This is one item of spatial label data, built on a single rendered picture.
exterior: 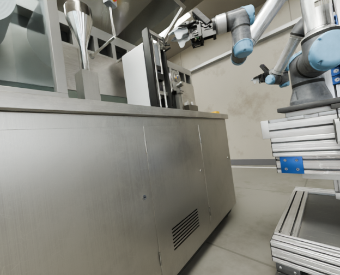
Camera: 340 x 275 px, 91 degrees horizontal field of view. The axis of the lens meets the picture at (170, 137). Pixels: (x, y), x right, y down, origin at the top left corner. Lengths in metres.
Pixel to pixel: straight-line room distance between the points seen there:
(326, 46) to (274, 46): 3.14
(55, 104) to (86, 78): 0.52
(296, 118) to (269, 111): 2.81
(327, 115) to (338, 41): 0.27
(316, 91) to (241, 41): 0.38
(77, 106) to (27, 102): 0.12
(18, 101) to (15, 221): 0.28
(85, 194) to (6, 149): 0.23
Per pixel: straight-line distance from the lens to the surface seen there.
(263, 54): 3.97
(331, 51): 0.85
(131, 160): 0.68
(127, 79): 1.40
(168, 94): 1.17
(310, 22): 0.91
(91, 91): 1.03
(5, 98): 0.53
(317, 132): 0.93
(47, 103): 0.55
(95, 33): 1.58
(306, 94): 0.94
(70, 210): 0.59
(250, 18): 0.90
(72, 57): 1.39
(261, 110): 3.78
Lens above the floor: 0.74
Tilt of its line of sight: 1 degrees up
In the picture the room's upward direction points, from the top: 7 degrees counter-clockwise
